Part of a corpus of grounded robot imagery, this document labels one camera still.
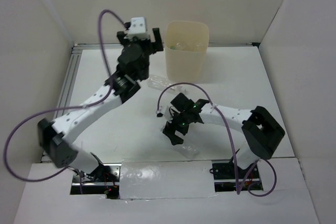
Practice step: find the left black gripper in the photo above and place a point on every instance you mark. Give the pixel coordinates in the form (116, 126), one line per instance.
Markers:
(154, 46)

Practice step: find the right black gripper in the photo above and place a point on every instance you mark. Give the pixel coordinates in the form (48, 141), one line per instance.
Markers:
(175, 139)

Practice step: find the clear bottle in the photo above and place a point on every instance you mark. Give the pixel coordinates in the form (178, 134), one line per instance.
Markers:
(187, 150)
(196, 46)
(160, 83)

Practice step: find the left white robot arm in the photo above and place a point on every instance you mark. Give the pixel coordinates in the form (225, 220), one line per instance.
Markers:
(57, 137)

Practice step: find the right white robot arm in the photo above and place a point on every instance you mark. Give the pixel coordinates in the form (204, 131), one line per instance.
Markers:
(262, 132)

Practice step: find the beige plastic bin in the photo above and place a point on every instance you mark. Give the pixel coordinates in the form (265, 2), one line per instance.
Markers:
(185, 66)

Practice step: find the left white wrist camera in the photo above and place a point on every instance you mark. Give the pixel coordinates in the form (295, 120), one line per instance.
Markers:
(138, 29)

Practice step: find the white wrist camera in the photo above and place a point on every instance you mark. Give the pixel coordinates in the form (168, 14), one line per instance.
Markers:
(138, 29)
(163, 112)

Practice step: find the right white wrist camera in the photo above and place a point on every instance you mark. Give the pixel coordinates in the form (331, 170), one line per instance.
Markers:
(163, 112)

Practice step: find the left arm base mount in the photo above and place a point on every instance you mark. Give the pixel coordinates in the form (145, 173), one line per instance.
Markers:
(106, 184)

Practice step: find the aluminium frame rail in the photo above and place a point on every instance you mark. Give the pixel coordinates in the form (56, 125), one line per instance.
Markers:
(231, 76)

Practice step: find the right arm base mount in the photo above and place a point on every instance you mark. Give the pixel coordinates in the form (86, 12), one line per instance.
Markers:
(224, 177)

